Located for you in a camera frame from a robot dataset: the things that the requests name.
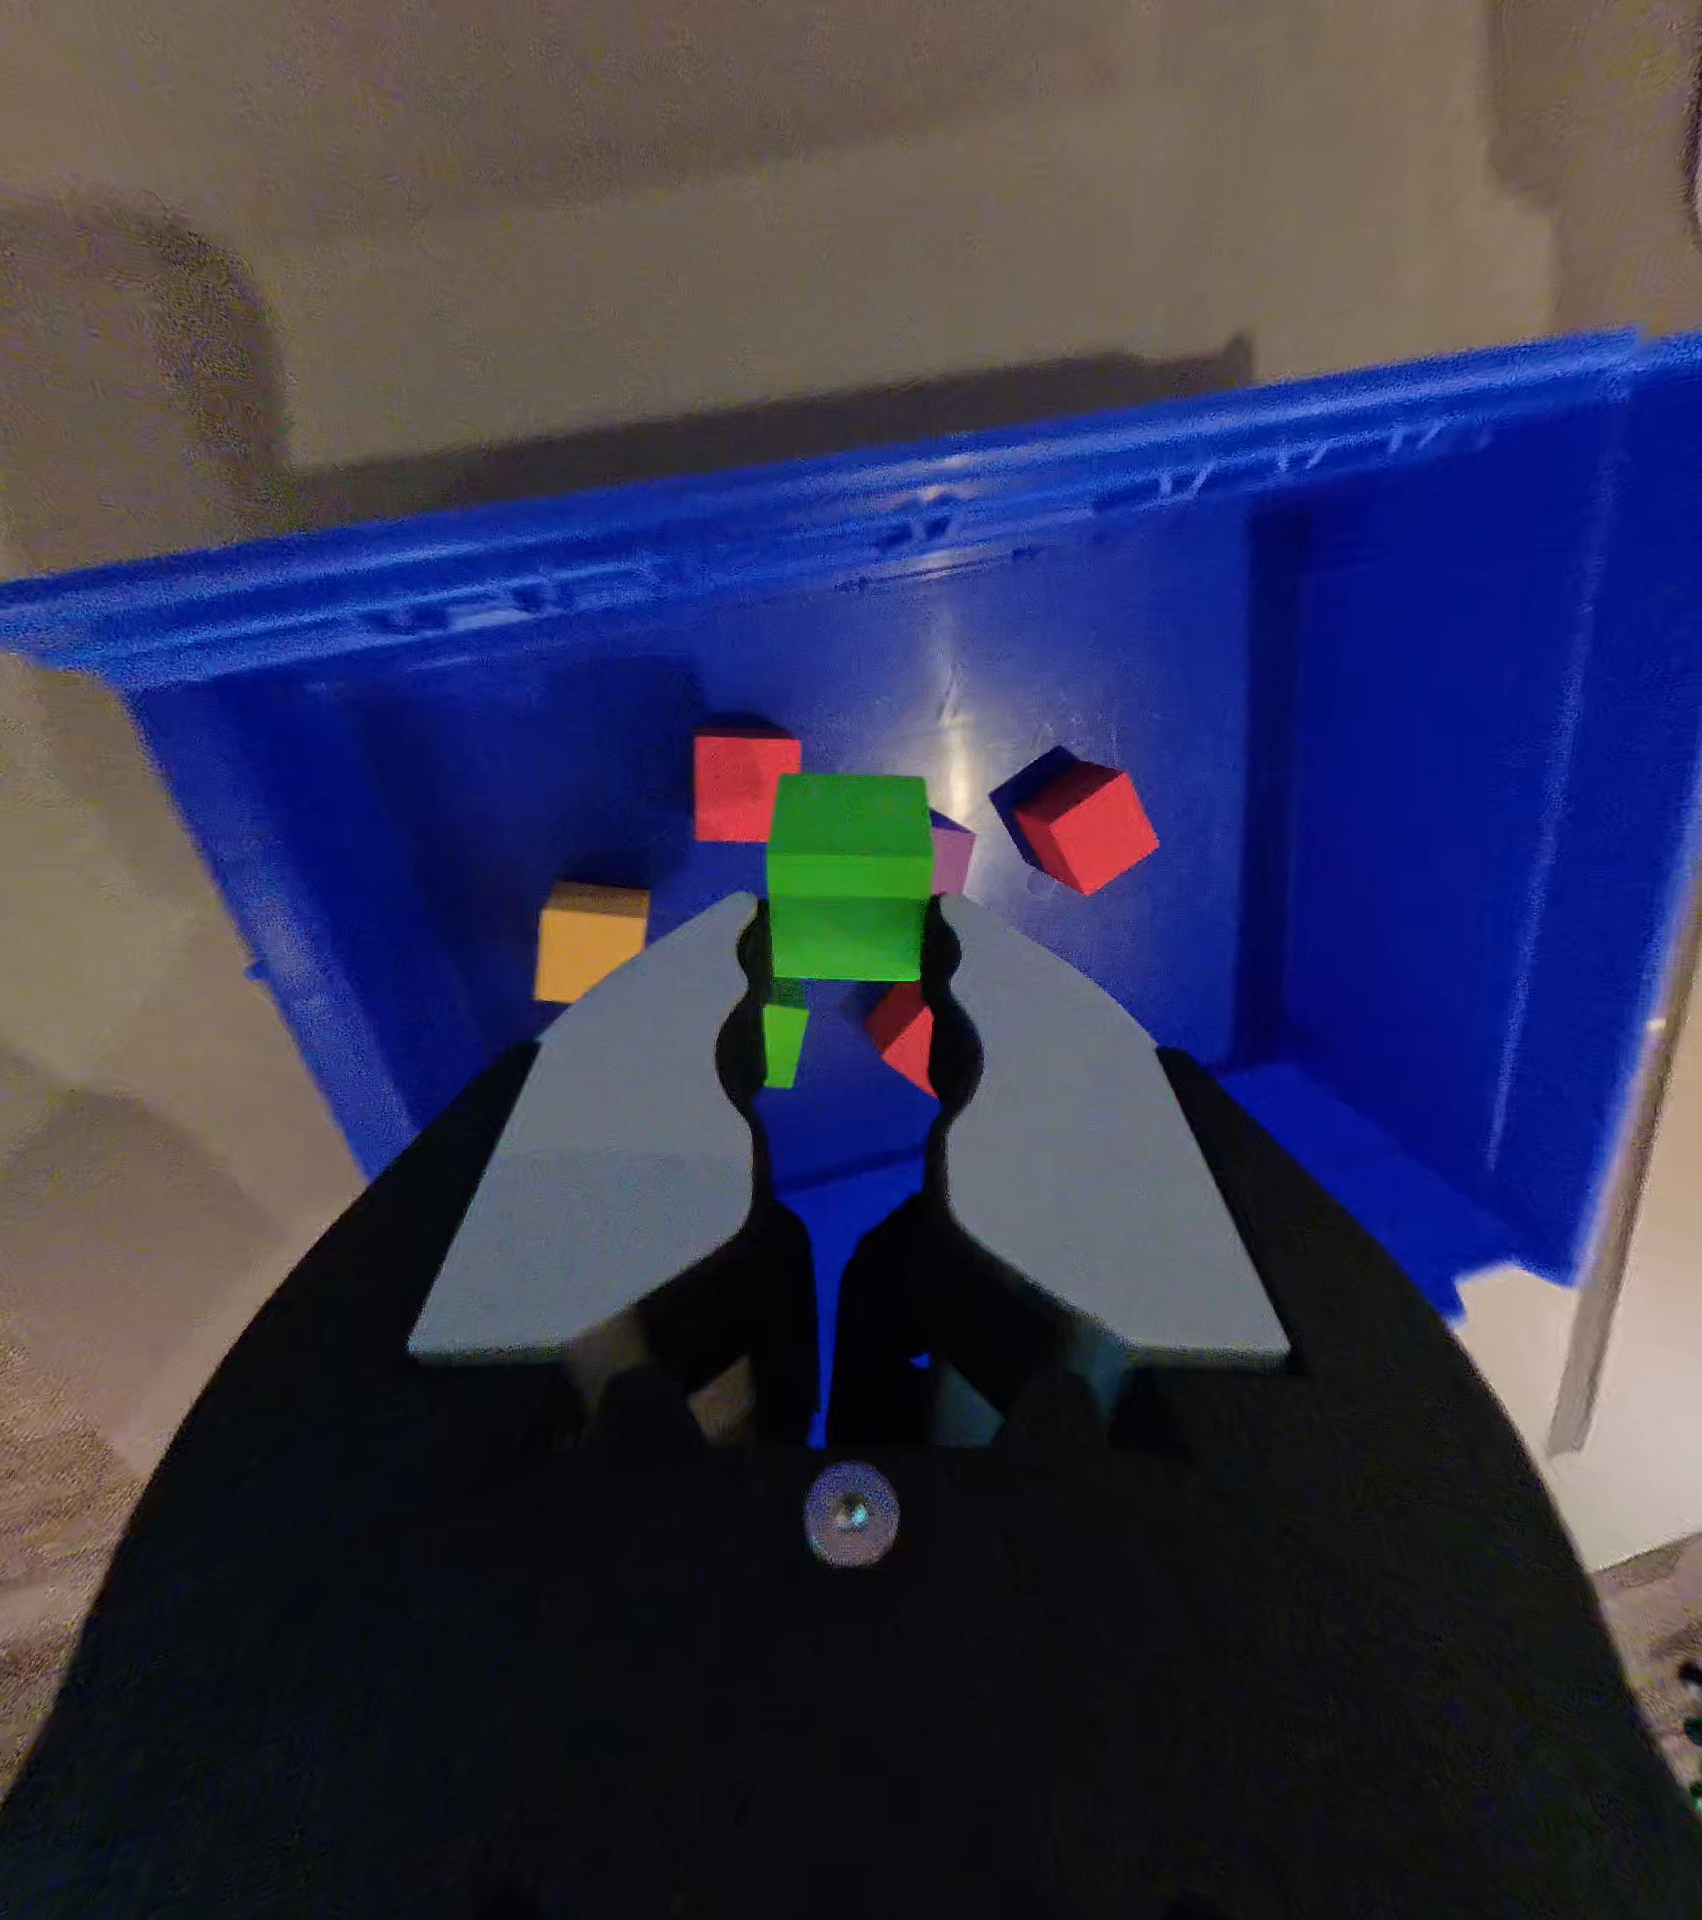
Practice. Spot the red wooden cube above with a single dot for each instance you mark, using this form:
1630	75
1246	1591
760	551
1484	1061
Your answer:
738	787
909	1038
1083	827

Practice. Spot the purple wooden cube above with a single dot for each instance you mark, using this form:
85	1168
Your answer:
953	854

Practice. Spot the blue plastic bin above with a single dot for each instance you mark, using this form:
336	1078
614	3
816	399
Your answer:
1390	750

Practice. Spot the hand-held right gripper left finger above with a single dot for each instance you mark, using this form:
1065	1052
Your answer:
595	1186

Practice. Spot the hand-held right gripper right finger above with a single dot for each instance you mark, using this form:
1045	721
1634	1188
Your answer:
1105	1186

